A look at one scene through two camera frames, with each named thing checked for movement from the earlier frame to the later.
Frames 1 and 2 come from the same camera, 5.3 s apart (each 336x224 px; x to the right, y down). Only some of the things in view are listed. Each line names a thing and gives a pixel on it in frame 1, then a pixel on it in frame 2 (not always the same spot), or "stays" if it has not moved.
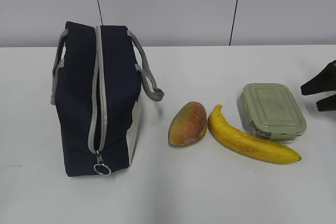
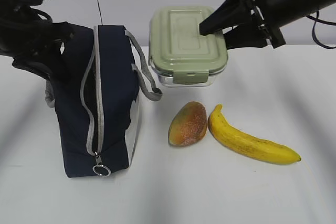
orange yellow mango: x=188 y=126 stays
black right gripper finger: x=327 y=103 to x=247 y=35
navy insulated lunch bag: x=98 y=72 stays
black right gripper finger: x=325 y=82 to x=237 y=9
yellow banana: x=246 y=145 stays
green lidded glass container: x=271 y=110 to x=179 y=54
